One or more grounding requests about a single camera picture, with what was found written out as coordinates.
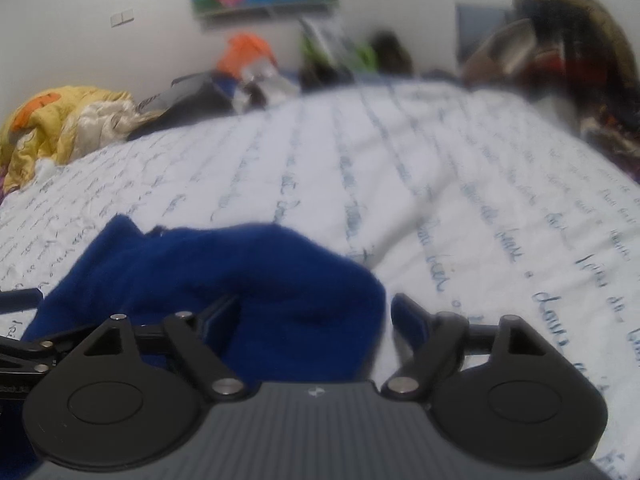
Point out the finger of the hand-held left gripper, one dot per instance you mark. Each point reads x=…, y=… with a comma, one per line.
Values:
x=35, y=352
x=17, y=300

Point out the white script-printed bedsheet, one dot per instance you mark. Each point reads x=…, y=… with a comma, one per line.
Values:
x=400, y=170

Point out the black bag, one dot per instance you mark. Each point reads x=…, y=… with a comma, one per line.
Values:
x=190, y=100

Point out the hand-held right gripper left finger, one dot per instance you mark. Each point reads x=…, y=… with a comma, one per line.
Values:
x=220, y=317

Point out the dark round object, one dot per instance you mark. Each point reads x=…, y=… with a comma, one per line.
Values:
x=392, y=55

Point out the green item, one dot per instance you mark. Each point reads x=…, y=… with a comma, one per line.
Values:
x=335, y=52

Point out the yellow crumpled blanket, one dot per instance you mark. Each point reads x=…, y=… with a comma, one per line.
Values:
x=60, y=125

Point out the clear plastic bag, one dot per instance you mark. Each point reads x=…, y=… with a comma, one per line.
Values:
x=267, y=82

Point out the pile of dark clothes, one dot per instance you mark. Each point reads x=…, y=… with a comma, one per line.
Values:
x=575, y=60

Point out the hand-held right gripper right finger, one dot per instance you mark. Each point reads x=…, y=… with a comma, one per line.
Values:
x=407, y=320

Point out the grey flat panel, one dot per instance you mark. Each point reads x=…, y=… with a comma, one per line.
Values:
x=480, y=25

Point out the blue garment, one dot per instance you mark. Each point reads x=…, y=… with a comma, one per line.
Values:
x=240, y=275

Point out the white wall switch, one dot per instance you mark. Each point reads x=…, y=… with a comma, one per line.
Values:
x=123, y=17

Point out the orange cloth item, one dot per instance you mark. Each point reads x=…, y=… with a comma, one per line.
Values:
x=245, y=52

